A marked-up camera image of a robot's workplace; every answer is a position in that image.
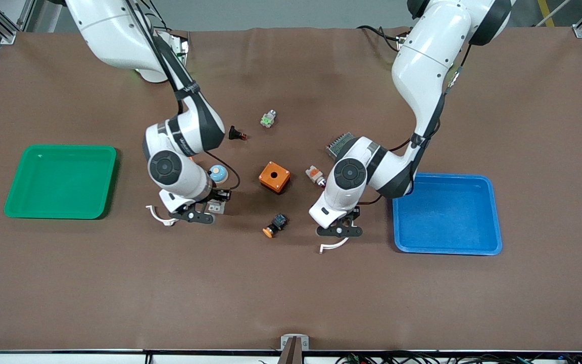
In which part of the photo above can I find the orange push button blue body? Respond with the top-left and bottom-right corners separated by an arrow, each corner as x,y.
262,213 -> 288,239

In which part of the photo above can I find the orange button box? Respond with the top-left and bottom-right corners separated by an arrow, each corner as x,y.
259,161 -> 292,195

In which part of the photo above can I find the metal mesh power supply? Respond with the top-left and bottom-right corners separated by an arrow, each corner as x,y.
326,132 -> 357,158

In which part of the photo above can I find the brown table cover mat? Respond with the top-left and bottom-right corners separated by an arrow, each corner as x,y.
0,26 -> 582,353

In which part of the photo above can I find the blue plastic tray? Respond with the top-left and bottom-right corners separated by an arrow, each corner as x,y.
392,172 -> 503,256

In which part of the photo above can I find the green plastic tray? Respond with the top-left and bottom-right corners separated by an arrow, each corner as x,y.
4,145 -> 118,220

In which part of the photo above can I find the small white curved bracket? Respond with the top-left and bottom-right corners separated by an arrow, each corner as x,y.
145,204 -> 178,227

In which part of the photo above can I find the large white curved bracket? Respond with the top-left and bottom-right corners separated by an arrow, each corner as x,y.
320,237 -> 350,254

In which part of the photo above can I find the red white orange indicator switch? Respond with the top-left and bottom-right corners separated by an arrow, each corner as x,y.
305,165 -> 328,189

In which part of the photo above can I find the grey metal clamp bracket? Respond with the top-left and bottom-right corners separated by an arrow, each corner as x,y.
280,334 -> 310,351

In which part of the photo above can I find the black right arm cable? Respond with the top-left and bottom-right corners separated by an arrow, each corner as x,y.
127,0 -> 241,192

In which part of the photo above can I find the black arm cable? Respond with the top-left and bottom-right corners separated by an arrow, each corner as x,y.
127,0 -> 241,192
371,44 -> 471,205

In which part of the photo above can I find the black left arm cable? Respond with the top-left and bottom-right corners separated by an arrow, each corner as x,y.
371,44 -> 471,205

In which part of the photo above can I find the black base cable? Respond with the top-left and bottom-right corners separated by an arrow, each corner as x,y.
356,24 -> 404,53

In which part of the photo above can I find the white table edge rail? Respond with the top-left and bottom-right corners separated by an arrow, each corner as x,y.
0,349 -> 582,364

